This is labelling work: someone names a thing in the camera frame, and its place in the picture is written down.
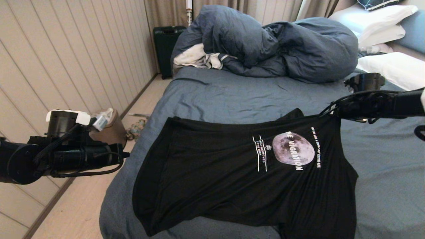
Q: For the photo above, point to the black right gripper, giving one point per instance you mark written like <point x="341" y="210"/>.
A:
<point x="358" y="108"/>

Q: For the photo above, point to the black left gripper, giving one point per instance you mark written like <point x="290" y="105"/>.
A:
<point x="96" y="156"/>

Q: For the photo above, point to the black moon print t-shirt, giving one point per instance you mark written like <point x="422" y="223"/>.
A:
<point x="215" y="172"/>

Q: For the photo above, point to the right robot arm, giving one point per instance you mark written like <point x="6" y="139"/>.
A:
<point x="405" y="103"/>

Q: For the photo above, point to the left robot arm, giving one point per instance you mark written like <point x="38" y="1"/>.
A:
<point x="20" y="159"/>

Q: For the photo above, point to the beige trash bin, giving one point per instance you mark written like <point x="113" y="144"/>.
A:
<point x="113" y="132"/>

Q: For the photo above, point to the multicoloured rag mop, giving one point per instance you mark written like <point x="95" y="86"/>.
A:
<point x="136" y="129"/>

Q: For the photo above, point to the clear plastic bin bag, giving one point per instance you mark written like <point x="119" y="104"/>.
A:
<point x="109" y="111"/>

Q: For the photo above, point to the dark blue duvet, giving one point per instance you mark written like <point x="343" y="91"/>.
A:
<point x="298" y="49"/>

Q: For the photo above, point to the flat white pillow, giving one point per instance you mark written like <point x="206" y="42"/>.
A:
<point x="385" y="37"/>

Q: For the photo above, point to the blue bed sheet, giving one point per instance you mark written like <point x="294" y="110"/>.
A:
<point x="232" y="96"/>

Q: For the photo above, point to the large white pillow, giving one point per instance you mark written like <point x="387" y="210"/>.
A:
<point x="382" y="18"/>

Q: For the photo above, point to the black suitcase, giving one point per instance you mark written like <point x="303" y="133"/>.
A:
<point x="166" y="49"/>

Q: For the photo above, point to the light blue headboard cushion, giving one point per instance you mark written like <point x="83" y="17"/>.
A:
<point x="415" y="33"/>

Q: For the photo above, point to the dark patterned cushion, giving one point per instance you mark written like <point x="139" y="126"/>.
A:
<point x="377" y="4"/>

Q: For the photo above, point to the white crumpled cloth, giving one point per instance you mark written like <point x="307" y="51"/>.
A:
<point x="194" y="56"/>

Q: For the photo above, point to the beige curtain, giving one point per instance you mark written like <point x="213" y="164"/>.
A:
<point x="166" y="13"/>

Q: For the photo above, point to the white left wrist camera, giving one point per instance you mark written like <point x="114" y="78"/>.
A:
<point x="100" y="122"/>

